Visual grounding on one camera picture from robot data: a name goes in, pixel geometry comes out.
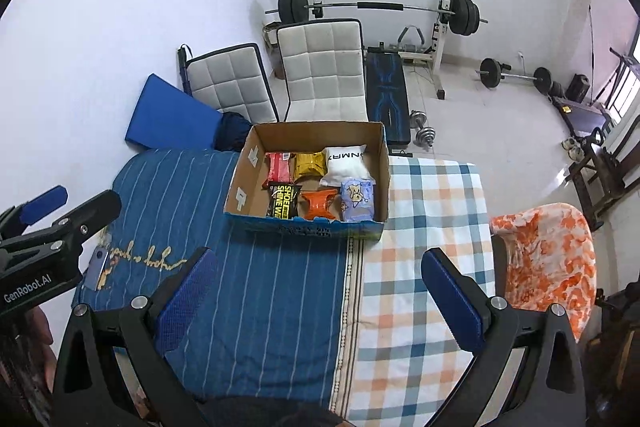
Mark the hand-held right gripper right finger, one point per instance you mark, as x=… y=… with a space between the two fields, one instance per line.
x=452 y=297

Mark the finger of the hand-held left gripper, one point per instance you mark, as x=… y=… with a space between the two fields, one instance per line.
x=45 y=202
x=95 y=209

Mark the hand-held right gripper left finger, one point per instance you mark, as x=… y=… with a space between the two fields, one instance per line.
x=190 y=297

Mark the black wipes packet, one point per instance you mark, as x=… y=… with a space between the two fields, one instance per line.
x=282 y=202

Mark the purple tissue pack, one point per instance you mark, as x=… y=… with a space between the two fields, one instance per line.
x=357 y=202

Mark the red snack packet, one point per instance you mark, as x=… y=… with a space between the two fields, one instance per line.
x=277 y=169

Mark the orange snack packet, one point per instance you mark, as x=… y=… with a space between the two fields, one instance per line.
x=320 y=204

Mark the white soft packet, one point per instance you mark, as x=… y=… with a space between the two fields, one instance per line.
x=345 y=162

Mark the yellow snack packet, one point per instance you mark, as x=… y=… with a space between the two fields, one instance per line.
x=309 y=166

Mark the cardboard box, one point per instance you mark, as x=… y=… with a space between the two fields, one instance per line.
x=310 y=134

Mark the blue phone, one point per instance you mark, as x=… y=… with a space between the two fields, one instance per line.
x=95 y=272

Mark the blue striped blanket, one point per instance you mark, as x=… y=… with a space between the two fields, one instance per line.
x=275 y=287

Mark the plaid bed sheet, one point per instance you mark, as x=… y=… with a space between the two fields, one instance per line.
x=415 y=217

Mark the orange floral blanket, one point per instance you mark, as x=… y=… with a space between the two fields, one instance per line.
x=545 y=247

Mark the blue foam mat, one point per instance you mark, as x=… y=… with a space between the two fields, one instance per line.
x=165 y=117

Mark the dark blue cloth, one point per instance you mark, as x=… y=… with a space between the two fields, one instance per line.
x=232 y=132

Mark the chrome dumbbells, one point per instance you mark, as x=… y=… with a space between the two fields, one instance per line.
x=422 y=129

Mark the white quilted chair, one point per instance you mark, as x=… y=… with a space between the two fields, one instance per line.
x=320 y=67
x=225 y=82

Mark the pair of white shoes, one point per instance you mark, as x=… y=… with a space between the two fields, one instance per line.
x=571 y=148

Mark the dark wooden chair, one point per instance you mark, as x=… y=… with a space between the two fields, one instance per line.
x=605 y=177

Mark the black and blue weight bench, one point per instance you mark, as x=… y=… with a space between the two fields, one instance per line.
x=385 y=97

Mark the black treadmill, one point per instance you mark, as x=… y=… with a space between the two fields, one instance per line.
x=582 y=114

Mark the short barbell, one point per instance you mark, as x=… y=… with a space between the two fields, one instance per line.
x=515 y=79

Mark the white barbell rack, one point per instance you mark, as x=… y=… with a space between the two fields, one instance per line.
x=440 y=57

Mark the black speaker box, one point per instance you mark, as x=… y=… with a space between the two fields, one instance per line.
x=579 y=88

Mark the long barbell with black plates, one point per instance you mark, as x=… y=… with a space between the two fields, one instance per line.
x=380 y=6

